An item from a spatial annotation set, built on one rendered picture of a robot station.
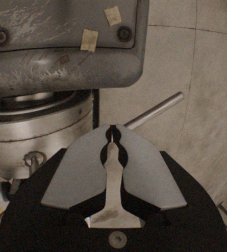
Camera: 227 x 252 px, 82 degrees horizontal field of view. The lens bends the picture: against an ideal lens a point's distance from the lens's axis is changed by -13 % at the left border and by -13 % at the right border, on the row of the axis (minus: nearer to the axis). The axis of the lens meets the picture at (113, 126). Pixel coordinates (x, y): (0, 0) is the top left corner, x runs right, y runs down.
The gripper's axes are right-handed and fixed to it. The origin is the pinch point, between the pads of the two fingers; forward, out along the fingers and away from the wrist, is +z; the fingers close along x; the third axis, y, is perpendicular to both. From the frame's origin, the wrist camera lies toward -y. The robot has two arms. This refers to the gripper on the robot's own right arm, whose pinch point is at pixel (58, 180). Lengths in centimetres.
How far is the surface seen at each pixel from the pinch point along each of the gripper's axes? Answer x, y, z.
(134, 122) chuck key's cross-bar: 24.2, -33.7, 13.0
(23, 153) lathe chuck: 16.2, -25.7, -2.9
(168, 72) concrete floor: -108, -19, 126
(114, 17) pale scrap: 18, -46, 12
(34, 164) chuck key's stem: 18.7, -24.9, -0.9
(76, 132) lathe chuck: 12.4, -26.3, 7.0
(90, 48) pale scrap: 18.1, -41.8, 8.9
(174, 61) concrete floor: -107, -33, 132
